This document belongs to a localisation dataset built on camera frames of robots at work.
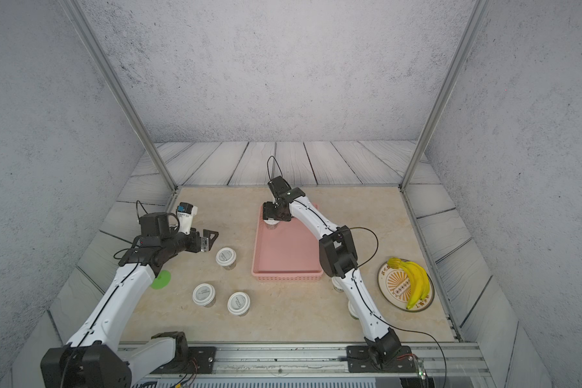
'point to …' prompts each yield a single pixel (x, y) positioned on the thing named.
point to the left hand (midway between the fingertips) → (208, 230)
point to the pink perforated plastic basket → (291, 251)
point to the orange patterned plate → (394, 285)
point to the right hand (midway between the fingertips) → (268, 215)
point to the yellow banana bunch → (420, 281)
